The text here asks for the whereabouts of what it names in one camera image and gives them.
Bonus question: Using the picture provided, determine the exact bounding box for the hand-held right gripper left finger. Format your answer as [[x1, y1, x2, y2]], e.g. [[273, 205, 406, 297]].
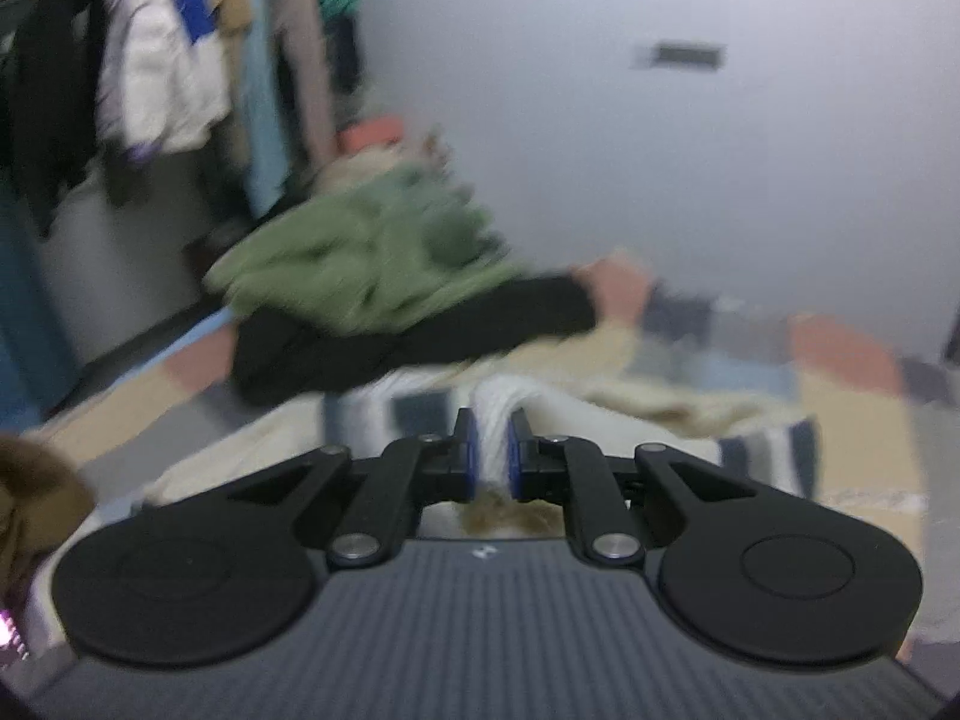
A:
[[225, 409, 481, 569]]

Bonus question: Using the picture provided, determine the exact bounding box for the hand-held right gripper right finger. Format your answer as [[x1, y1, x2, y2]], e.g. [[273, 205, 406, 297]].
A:
[[506, 409, 758, 569]]

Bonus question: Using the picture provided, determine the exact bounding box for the cream fleece garment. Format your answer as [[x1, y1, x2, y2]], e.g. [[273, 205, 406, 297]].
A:
[[142, 371, 822, 541]]

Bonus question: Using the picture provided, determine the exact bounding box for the black garment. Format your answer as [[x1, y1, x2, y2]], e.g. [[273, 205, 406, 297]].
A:
[[232, 274, 601, 406]]

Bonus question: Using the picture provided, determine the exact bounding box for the green fleece garment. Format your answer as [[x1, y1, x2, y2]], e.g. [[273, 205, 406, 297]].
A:
[[206, 165, 526, 335]]

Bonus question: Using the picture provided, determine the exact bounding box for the patchwork bed cover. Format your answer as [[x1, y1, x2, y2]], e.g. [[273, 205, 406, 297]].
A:
[[22, 255, 960, 661]]

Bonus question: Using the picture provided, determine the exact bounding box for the orange cloth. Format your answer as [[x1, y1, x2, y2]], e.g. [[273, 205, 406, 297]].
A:
[[337, 118, 407, 157]]

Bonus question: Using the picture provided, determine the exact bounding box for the beige hanging garment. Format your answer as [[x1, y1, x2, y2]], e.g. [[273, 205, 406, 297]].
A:
[[270, 0, 335, 173]]

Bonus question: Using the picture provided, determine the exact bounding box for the brown fuzzy cloth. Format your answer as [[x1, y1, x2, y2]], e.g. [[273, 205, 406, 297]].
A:
[[0, 435, 98, 597]]

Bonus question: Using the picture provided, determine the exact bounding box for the white puffer jacket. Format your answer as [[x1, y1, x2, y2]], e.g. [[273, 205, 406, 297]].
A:
[[97, 0, 233, 158]]

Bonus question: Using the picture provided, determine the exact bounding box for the black hanging coat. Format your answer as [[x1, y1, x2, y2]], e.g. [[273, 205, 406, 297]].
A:
[[7, 0, 106, 233]]

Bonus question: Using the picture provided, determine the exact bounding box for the grey wall switch panel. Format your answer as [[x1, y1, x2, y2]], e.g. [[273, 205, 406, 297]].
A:
[[637, 41, 725, 72]]

